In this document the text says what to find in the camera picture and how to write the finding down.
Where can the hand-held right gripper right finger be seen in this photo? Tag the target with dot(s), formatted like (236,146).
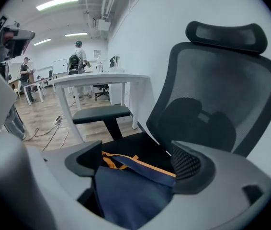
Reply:
(221,190)

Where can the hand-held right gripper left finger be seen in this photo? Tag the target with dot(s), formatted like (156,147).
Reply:
(78,162)

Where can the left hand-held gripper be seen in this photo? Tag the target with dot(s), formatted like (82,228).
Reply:
(18,33)

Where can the navy backpack with orange trim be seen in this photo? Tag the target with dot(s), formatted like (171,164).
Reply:
(130,195)

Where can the long ceiling light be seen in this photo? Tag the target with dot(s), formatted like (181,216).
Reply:
(42,42)
(56,2)
(76,34)

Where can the white power strip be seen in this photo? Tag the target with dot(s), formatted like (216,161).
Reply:
(57,120)

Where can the white office desk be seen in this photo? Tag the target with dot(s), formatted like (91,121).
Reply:
(38,81)

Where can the whiteboard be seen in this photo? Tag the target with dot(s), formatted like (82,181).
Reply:
(59,66)

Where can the grey shell equipment pack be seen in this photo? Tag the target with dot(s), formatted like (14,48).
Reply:
(73,63)

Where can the white cabinet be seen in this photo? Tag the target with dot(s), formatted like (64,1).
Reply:
(116,90)

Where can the white ceiling air unit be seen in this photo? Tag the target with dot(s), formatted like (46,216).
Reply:
(102,24)

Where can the white table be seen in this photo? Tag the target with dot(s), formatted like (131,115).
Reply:
(97,77)

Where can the clear plastic water bottle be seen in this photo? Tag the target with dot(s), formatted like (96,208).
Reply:
(99,66)

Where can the white ceiling conduit pipes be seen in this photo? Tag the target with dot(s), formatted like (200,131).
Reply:
(110,1)

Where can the black mesh office chair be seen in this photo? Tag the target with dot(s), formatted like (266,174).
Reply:
(221,80)

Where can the framed wall notice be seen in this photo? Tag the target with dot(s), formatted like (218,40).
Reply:
(97,53)

